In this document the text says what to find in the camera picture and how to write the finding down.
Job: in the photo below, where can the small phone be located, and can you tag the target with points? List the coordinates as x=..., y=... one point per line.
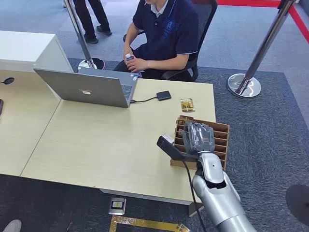
x=130, y=57

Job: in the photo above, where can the black round disc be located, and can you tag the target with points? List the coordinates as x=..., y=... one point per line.
x=299, y=203

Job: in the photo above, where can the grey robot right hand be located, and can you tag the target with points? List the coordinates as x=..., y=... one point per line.
x=198, y=138

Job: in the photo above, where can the seated person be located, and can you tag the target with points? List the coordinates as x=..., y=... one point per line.
x=169, y=32

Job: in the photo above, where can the black object at desk edge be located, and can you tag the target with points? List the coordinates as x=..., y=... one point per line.
x=1, y=107

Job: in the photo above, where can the person's left hand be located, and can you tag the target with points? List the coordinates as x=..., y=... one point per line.
x=136, y=65

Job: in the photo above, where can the chrome stanchion post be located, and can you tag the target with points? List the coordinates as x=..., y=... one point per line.
x=82, y=38
x=255, y=60

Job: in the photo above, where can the grey laptop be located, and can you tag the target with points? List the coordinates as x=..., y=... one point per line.
x=84, y=88

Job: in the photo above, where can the person's right hand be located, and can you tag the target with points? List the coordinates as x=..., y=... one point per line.
x=126, y=50

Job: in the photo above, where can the standing person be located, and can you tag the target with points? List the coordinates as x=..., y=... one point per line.
x=89, y=19

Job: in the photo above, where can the brown wooden card holder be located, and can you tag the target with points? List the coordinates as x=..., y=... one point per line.
x=221, y=141

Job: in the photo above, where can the grey shoe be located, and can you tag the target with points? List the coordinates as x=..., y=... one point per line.
x=12, y=226

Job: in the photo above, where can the white cabinet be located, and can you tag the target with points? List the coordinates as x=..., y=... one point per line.
x=26, y=48

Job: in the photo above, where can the silver floor socket box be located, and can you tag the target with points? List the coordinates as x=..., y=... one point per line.
x=117, y=206

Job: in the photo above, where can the black external drive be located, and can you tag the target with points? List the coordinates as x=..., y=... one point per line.
x=163, y=95

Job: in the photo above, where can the gold card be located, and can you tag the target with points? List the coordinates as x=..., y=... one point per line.
x=188, y=105

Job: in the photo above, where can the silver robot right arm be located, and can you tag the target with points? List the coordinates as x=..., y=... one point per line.
x=218, y=195

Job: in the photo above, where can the yellow floor tape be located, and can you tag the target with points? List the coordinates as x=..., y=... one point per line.
x=145, y=223

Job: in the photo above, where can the black round desk device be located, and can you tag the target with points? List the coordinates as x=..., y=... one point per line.
x=8, y=80

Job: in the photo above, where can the red barrier belt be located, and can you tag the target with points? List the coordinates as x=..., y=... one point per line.
x=297, y=19

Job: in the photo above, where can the black office chair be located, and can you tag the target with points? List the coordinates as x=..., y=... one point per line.
x=205, y=19

